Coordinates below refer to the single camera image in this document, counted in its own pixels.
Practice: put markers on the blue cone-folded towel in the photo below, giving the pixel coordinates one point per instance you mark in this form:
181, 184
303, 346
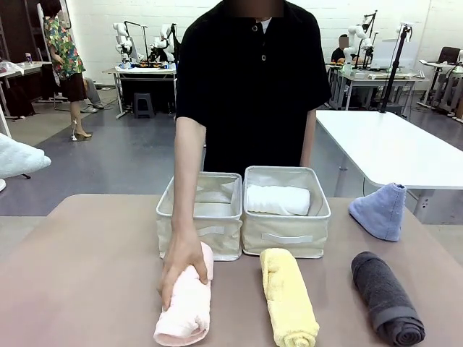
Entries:
380, 213

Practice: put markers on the yellow towel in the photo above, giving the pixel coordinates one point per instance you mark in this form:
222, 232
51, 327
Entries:
285, 296

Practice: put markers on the person in black polo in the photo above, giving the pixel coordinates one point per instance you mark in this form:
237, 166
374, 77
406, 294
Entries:
253, 90

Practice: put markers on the dark office chair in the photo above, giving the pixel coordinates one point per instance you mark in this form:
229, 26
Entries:
446, 65

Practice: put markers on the person's right hand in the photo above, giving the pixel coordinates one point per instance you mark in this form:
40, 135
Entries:
181, 265

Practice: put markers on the person's left forearm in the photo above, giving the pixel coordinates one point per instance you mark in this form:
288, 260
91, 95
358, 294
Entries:
307, 141

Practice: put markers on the seated person's grey legs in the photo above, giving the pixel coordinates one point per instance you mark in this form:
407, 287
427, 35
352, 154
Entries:
93, 94

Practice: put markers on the pink towel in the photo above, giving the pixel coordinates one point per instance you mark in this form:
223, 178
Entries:
190, 307

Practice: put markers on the white rolled towel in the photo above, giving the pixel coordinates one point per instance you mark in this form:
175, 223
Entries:
278, 200

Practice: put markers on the seated background person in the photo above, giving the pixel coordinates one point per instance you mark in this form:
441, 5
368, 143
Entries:
341, 54

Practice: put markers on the black tripod pole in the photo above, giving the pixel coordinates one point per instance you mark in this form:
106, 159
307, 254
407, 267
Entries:
394, 68

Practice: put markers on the grey plastic stool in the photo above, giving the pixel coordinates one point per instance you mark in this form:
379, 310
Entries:
144, 105

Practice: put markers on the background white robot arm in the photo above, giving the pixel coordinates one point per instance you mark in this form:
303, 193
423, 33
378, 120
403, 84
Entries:
123, 43
162, 43
361, 39

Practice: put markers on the large white table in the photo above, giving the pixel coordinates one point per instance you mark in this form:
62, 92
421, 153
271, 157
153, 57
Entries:
390, 148

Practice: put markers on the background white work table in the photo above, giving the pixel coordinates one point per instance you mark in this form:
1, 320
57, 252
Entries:
376, 77

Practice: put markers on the dark grey towel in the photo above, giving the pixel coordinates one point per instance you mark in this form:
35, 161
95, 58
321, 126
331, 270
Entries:
387, 296

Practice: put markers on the white side table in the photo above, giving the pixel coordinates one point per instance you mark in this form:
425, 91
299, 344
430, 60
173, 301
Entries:
21, 68

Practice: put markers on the background table with robots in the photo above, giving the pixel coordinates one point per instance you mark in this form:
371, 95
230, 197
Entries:
144, 72

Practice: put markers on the person's right forearm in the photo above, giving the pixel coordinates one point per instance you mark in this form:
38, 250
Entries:
188, 173

